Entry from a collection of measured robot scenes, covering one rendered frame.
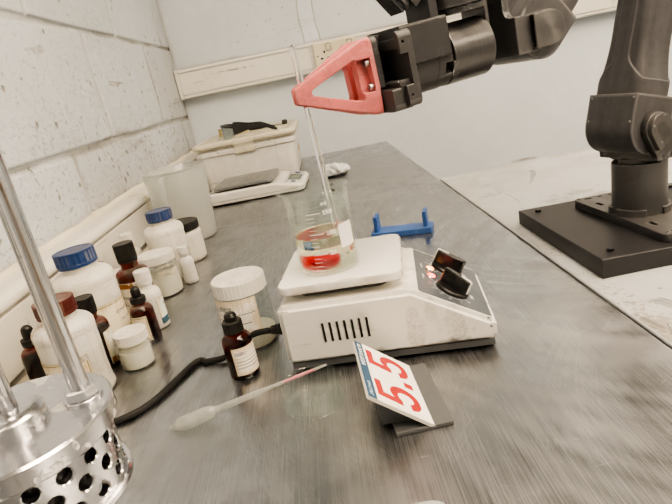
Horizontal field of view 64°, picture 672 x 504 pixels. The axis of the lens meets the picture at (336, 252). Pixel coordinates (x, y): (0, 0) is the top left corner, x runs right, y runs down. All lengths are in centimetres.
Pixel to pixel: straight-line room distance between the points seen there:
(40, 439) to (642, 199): 68
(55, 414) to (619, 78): 66
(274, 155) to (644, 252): 117
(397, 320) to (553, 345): 14
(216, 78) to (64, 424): 181
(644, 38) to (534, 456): 49
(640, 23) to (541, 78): 145
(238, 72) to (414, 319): 155
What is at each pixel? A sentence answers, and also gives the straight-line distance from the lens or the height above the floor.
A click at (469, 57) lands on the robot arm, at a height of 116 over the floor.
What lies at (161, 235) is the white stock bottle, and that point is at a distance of 90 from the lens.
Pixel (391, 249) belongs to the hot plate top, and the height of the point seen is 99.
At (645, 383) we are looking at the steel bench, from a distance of 49.
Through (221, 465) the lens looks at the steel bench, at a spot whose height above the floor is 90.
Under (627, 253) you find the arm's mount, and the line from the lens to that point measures 67.
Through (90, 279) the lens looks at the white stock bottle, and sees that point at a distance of 70.
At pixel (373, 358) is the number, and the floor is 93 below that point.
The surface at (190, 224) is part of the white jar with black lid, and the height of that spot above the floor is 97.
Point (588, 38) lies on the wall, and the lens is 225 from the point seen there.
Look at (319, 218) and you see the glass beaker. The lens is 50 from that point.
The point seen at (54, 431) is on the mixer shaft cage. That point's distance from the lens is 21.
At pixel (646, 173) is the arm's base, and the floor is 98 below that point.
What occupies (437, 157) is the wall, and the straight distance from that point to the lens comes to 208.
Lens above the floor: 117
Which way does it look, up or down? 18 degrees down
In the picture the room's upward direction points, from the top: 12 degrees counter-clockwise
